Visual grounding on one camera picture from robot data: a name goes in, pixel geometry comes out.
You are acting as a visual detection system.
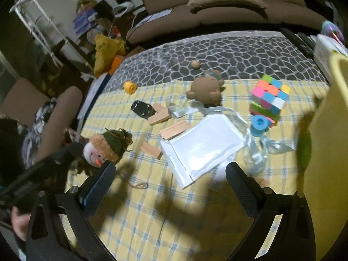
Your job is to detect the white metal rack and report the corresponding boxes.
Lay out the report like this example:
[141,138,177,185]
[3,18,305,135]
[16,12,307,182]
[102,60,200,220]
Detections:
[9,0,94,74]

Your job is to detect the multicoloured puzzle cube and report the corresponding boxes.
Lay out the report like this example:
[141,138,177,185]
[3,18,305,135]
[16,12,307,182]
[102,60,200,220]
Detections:
[248,74,291,126]

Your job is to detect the white plastic pouch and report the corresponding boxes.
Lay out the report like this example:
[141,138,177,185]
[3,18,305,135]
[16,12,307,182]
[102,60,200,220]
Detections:
[159,113,244,190]

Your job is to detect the orange box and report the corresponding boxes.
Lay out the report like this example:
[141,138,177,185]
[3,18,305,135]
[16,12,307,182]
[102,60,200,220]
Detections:
[108,55,124,75]

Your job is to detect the brown armchair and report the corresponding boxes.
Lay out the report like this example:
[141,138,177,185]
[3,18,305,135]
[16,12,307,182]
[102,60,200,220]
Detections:
[0,77,84,169]

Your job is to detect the black toy car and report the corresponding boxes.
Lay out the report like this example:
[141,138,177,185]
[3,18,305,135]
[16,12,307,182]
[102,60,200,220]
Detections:
[131,100,156,120]

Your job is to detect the blue plastic roll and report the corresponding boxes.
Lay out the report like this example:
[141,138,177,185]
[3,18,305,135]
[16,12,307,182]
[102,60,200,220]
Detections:
[250,115,270,137]

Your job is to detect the stone-pattern desktop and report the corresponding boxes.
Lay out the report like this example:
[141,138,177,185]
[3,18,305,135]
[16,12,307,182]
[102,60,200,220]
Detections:
[78,30,331,261]

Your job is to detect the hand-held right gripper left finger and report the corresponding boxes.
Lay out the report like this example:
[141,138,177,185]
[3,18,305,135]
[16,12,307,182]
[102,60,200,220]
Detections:
[26,160,116,261]

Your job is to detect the yellow plastic bag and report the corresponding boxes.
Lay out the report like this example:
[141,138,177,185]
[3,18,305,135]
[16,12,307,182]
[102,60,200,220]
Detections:
[94,34,127,77]

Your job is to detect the patterned dark cloth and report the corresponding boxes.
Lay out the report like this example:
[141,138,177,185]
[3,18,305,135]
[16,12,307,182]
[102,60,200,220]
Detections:
[17,99,58,169]

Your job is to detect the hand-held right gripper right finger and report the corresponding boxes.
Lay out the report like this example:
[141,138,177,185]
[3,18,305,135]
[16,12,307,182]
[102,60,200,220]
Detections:
[225,162,317,261]

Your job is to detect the green blurred object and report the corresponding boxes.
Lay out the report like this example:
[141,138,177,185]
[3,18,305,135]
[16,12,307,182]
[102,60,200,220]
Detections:
[297,114,314,169]

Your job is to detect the yellow checkered cloth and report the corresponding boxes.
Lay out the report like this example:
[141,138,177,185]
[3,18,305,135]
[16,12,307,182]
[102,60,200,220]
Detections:
[65,79,331,261]

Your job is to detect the stack of blue boxes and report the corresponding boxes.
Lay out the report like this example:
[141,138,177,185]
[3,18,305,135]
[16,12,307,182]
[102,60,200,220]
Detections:
[73,8,97,35]

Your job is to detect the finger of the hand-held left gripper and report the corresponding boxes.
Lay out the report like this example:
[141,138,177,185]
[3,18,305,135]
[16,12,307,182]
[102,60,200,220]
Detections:
[35,142,84,175]

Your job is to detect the orange plastic roll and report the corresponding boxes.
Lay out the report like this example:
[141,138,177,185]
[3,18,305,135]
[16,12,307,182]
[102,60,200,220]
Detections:
[122,81,138,95]

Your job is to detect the white tissue box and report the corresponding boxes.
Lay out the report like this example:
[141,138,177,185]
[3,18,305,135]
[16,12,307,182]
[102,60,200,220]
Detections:
[314,34,348,74]

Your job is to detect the yellow plastic basin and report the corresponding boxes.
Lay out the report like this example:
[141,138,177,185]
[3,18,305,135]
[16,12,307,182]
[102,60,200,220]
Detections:
[307,53,348,261]

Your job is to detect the snowman plush doll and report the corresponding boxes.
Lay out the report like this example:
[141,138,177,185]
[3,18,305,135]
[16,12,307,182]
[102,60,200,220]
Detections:
[64,129,134,175]

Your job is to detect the papers on sofa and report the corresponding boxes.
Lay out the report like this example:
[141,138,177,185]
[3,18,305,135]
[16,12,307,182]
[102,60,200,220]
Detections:
[138,9,175,25]

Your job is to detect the person's left hand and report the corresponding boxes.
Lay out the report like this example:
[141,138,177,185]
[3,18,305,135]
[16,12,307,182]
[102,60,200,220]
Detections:
[11,208,31,242]

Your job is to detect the black remote control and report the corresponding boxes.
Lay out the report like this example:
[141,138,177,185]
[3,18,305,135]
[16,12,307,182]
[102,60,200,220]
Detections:
[280,28,316,58]

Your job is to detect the long blue white box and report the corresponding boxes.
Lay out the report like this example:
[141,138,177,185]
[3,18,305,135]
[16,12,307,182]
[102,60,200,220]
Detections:
[77,72,109,120]

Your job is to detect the brown flat cushion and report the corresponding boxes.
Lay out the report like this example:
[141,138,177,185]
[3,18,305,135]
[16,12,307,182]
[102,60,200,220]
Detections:
[187,0,268,14]

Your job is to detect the clear shiny ribbon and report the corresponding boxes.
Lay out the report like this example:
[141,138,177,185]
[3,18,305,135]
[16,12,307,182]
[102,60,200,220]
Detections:
[167,100,296,175]

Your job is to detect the brown sofa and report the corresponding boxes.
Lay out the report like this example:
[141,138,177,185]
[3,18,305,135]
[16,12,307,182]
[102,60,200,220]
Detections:
[127,0,327,44]

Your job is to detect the brown bear plush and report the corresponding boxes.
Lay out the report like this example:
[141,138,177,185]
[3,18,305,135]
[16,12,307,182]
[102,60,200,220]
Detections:
[186,70,226,107]

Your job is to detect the purple round toy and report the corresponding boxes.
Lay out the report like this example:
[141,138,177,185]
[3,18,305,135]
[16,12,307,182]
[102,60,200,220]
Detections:
[321,20,345,41]

